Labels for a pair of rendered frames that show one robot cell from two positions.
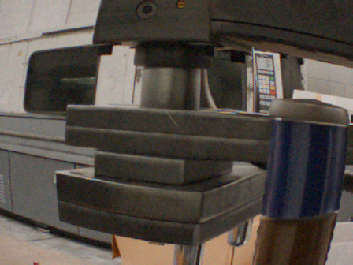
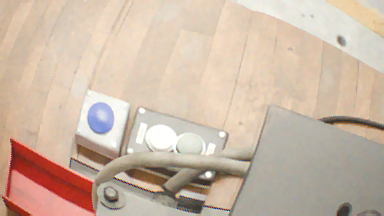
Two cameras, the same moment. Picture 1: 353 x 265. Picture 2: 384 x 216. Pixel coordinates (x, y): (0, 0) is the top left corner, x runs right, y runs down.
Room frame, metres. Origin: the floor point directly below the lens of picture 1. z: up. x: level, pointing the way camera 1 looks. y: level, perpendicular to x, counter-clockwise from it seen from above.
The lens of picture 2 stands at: (0.33, 0.05, 2.22)
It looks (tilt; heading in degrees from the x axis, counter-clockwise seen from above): 63 degrees down; 347
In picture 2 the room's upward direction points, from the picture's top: 10 degrees clockwise
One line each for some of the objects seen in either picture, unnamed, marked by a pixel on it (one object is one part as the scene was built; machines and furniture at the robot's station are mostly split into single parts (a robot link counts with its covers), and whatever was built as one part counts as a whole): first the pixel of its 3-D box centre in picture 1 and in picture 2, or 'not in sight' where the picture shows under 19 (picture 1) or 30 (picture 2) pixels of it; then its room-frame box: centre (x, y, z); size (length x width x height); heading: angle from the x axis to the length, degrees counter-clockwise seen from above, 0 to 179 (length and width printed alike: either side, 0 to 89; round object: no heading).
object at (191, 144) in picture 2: not in sight; (188, 149); (0.92, -0.10, 0.93); 0.03 x 0.03 x 0.02
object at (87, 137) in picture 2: not in sight; (100, 128); (0.95, 0.01, 0.90); 0.07 x 0.07 x 0.06; 70
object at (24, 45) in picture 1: (102, 77); not in sight; (6.16, 0.55, 1.24); 2.95 x 0.98 x 0.90; 66
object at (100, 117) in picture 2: not in sight; (100, 119); (0.95, 0.01, 0.93); 0.04 x 0.04 x 0.02
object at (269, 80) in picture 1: (270, 82); not in sight; (5.13, -0.56, 1.27); 0.23 x 0.18 x 0.38; 156
